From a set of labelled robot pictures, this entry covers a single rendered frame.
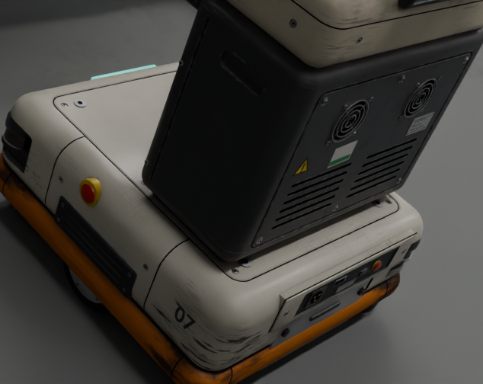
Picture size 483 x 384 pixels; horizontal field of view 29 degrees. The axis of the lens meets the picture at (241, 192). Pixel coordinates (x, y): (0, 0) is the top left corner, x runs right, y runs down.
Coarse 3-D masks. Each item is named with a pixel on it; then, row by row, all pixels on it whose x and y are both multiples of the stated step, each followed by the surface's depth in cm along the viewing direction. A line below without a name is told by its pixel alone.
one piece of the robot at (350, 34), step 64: (256, 0) 137; (320, 0) 129; (384, 0) 135; (192, 64) 149; (256, 64) 140; (320, 64) 134; (384, 64) 148; (448, 64) 166; (192, 128) 153; (256, 128) 143; (320, 128) 146; (384, 128) 164; (192, 192) 156; (256, 192) 147; (320, 192) 162; (384, 192) 185
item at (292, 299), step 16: (400, 240) 185; (368, 256) 178; (384, 256) 184; (400, 256) 190; (336, 272) 171; (352, 272) 176; (368, 272) 183; (304, 288) 164; (320, 288) 168; (336, 288) 175; (352, 288) 181; (288, 304) 161; (304, 304) 168; (320, 304) 174; (288, 320) 167
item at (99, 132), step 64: (64, 128) 175; (128, 128) 182; (64, 192) 174; (128, 192) 167; (64, 256) 178; (128, 256) 166; (192, 256) 159; (256, 256) 165; (320, 256) 171; (128, 320) 169; (192, 320) 158; (256, 320) 157; (320, 320) 182
